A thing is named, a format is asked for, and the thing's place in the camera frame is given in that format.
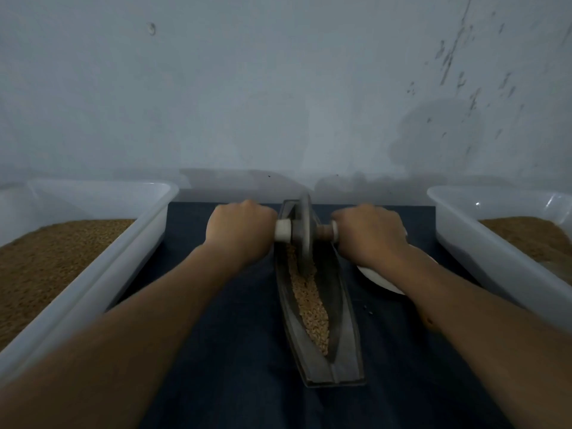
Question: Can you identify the boat-shaped metal grinding trough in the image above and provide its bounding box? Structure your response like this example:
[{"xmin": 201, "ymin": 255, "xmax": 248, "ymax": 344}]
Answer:
[{"xmin": 273, "ymin": 199, "xmax": 366, "ymax": 388}]

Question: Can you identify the white round plate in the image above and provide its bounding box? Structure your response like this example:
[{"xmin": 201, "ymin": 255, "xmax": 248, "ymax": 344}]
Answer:
[{"xmin": 356, "ymin": 229, "xmax": 439, "ymax": 296}]

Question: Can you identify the person's right forearm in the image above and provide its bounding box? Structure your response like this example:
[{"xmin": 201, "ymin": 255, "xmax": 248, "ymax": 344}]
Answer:
[{"xmin": 375, "ymin": 247, "xmax": 572, "ymax": 429}]

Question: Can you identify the person's left hand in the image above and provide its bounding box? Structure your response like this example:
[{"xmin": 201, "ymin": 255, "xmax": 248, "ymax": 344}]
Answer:
[{"xmin": 204, "ymin": 200, "xmax": 279, "ymax": 266}]

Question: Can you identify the person's right hand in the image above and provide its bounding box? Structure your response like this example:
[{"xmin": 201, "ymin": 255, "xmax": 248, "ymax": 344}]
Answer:
[{"xmin": 331, "ymin": 204, "xmax": 412, "ymax": 272}]

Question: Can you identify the small ground grain portion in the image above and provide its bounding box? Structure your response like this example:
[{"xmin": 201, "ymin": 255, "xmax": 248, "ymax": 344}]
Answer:
[{"xmin": 286, "ymin": 245, "xmax": 331, "ymax": 356}]

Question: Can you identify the orange handled brush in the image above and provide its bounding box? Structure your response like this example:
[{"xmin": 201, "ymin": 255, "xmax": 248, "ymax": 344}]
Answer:
[{"xmin": 416, "ymin": 303, "xmax": 439, "ymax": 334}]

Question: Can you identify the white plastic tray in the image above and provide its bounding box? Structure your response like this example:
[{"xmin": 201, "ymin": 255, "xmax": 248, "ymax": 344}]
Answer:
[
  {"xmin": 0, "ymin": 178, "xmax": 180, "ymax": 381},
  {"xmin": 426, "ymin": 185, "xmax": 572, "ymax": 331}
]

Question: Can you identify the person's left forearm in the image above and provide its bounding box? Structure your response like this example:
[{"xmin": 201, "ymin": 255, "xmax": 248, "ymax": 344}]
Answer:
[{"xmin": 0, "ymin": 245, "xmax": 244, "ymax": 429}]

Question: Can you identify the dark blue tablecloth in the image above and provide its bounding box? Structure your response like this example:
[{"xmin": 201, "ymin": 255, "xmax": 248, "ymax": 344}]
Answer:
[{"xmin": 107, "ymin": 203, "xmax": 515, "ymax": 429}]

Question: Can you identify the metal grinding wheel with handles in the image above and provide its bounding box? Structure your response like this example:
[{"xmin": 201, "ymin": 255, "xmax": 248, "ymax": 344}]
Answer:
[{"xmin": 273, "ymin": 194, "xmax": 341, "ymax": 269}]

